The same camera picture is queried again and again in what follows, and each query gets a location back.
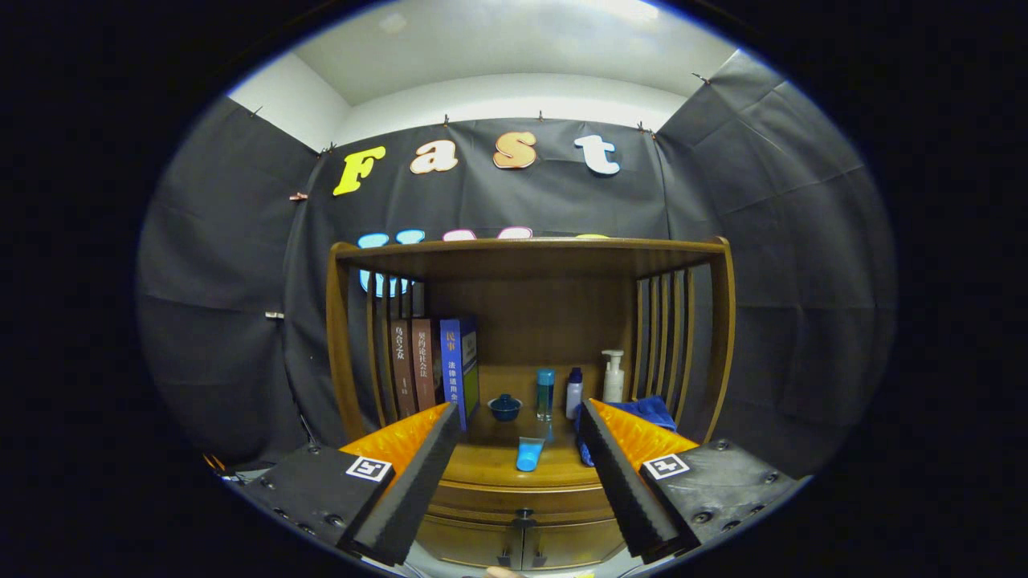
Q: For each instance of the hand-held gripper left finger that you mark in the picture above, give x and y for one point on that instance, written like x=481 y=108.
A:
x=418 y=482

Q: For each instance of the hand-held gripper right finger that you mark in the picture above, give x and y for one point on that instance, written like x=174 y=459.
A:
x=622 y=482

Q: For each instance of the wooden drawer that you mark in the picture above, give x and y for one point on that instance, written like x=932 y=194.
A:
x=482 y=503

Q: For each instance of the blue squeeze tube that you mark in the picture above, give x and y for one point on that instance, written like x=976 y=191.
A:
x=528 y=456

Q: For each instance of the wooden countertop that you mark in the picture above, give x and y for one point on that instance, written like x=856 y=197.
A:
x=490 y=470

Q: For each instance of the wooden cabinet door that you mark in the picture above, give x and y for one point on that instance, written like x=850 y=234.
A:
x=570 y=546
x=470 y=547

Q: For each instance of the wooden cabinet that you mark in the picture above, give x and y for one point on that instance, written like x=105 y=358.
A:
x=538 y=321

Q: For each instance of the folded blue towel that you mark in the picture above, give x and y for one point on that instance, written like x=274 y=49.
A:
x=650 y=411

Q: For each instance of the white pump bottle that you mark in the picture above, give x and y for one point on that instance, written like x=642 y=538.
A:
x=613 y=385

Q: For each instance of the white bottle with blue cap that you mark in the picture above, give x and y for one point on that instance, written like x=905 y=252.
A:
x=573 y=397

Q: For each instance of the blue book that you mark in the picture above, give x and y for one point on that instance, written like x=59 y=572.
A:
x=454 y=377

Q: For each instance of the dark teal lidded cup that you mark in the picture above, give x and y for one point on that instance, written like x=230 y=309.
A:
x=505 y=409

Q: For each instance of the brown book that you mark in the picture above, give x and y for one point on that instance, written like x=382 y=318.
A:
x=401 y=369
x=424 y=365

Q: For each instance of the clear bottle with teal cap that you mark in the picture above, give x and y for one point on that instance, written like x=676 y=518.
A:
x=545 y=393

